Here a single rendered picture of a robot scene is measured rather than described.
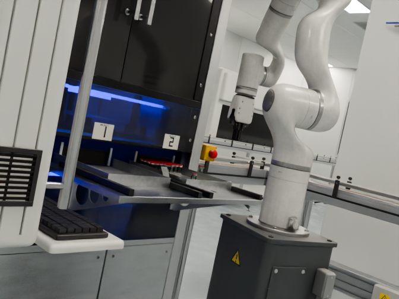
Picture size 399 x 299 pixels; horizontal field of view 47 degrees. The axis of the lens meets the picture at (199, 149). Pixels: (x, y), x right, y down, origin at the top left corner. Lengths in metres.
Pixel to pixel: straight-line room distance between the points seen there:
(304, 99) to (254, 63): 0.46
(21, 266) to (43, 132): 0.81
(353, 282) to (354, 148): 0.98
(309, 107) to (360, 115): 1.79
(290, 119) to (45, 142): 0.67
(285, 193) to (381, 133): 1.76
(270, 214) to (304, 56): 0.47
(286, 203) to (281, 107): 0.28
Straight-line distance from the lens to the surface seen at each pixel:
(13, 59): 0.92
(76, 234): 1.09
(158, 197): 1.38
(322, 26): 1.42
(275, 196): 1.34
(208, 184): 1.73
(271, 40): 1.68
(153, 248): 2.00
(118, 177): 1.45
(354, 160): 3.09
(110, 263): 1.88
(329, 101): 1.38
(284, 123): 1.30
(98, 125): 1.68
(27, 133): 0.94
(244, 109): 1.74
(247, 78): 1.73
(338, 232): 3.13
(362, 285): 2.45
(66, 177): 1.02
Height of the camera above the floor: 1.12
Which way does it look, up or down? 3 degrees down
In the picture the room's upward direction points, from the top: 12 degrees clockwise
